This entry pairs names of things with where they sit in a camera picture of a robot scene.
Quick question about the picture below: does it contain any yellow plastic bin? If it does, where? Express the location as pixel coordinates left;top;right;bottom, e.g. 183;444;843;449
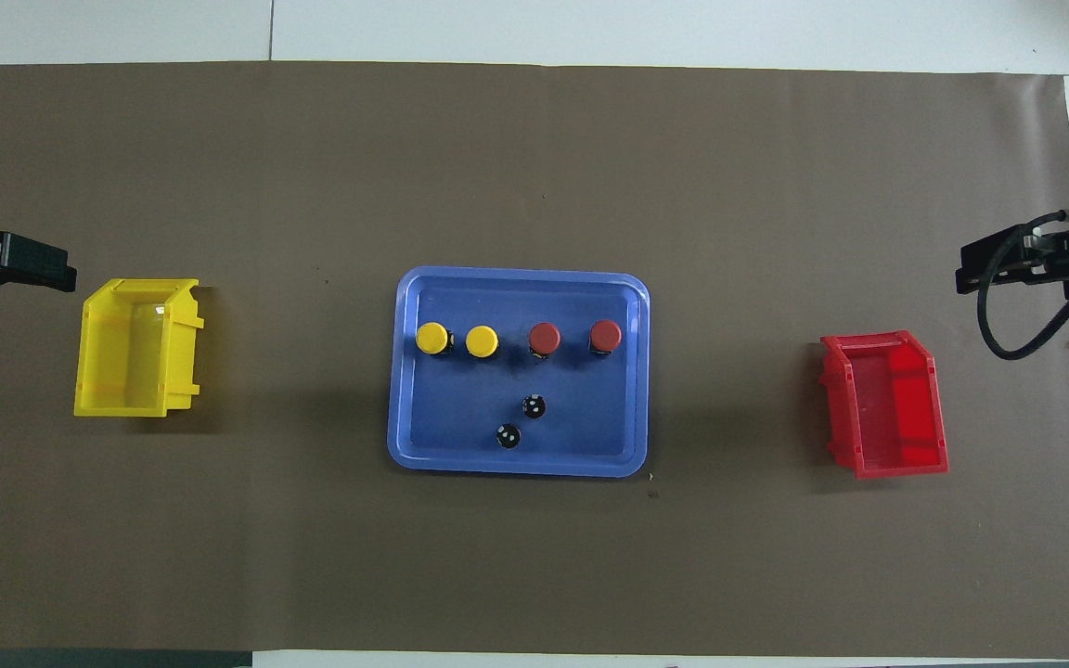
73;277;205;418

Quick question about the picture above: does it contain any red plastic bin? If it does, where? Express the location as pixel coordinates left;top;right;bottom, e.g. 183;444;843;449
818;329;950;481

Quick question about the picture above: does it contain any blue plastic tray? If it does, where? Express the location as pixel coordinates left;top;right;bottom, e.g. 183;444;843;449
387;266;651;479

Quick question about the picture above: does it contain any brown paper table mat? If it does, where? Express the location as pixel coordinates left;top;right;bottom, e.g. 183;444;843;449
0;60;1069;655

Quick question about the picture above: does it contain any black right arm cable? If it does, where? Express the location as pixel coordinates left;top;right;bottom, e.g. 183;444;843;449
977;212;1069;361

